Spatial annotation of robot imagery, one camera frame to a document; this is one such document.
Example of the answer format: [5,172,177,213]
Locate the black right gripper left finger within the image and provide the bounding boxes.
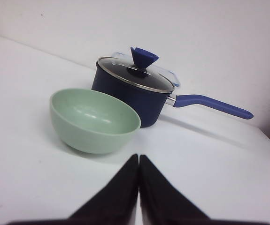
[10,154,139,225]

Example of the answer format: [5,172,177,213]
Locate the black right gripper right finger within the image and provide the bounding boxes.
[139,155,266,225]

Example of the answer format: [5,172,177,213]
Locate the light green bowl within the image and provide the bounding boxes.
[49,88,141,154]

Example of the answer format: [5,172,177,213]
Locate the dark blue saucepan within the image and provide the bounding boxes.
[92,63,253,128]

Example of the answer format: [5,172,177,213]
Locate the glass lid with blue knob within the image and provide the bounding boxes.
[97,47,176,93]

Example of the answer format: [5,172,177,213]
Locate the clear blue-rimmed container lid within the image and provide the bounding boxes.
[111,52,181,88]

